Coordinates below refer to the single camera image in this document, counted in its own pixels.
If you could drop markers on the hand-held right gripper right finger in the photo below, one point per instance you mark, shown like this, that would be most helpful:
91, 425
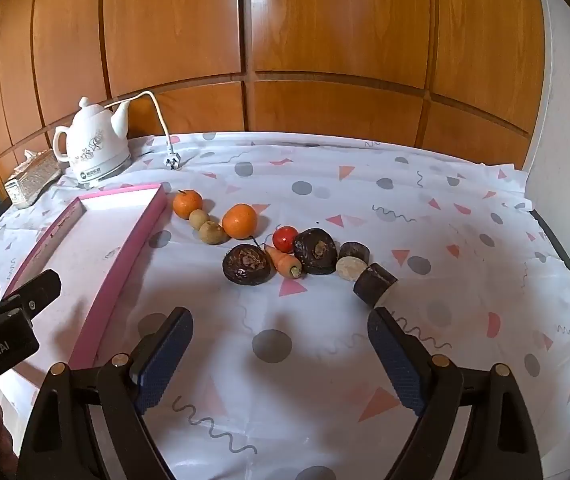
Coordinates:
395, 360

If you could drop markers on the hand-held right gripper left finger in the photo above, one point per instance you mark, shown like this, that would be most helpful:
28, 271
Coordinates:
165, 355

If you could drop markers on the pink rimmed white tray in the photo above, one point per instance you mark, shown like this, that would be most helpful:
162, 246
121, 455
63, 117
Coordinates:
90, 240

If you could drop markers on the sugar cane piece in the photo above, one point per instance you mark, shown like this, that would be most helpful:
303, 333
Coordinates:
352, 260
375, 284

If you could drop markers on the dark water chestnut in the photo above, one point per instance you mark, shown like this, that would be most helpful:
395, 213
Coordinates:
246, 264
316, 251

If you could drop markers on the small tan round fruit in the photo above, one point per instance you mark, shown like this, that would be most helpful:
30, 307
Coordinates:
213, 233
198, 219

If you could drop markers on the small carrot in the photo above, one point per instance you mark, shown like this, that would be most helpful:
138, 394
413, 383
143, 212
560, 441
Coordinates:
283, 261

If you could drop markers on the small orange with stem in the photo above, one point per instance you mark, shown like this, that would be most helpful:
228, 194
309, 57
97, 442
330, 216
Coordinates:
187, 204

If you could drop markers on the patterned white tablecloth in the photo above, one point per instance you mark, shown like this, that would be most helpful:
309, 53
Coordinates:
315, 335

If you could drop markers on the silver embossed tissue box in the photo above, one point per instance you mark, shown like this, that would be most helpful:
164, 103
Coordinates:
30, 180

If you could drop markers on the white floral electric kettle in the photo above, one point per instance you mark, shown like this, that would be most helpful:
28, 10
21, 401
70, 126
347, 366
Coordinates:
95, 145

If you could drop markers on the large orange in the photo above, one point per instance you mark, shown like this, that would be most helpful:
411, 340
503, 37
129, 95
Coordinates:
239, 221

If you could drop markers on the red cherry tomato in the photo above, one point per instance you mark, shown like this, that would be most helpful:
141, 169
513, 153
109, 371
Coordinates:
285, 239

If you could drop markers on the wooden wardrobe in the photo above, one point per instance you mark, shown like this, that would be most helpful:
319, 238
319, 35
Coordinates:
315, 35

